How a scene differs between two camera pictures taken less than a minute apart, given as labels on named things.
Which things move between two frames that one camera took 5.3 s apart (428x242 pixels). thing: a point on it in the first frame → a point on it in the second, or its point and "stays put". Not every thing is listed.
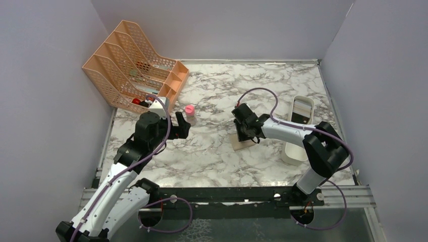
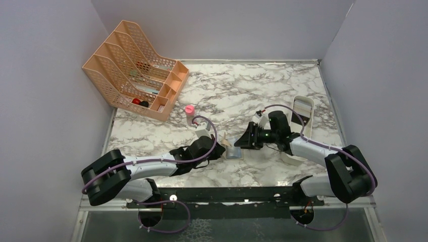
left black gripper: [181, 130] → [218, 150]
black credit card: [299, 118] stays put
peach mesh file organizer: [125, 71] stays put
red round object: [136, 101] stays put
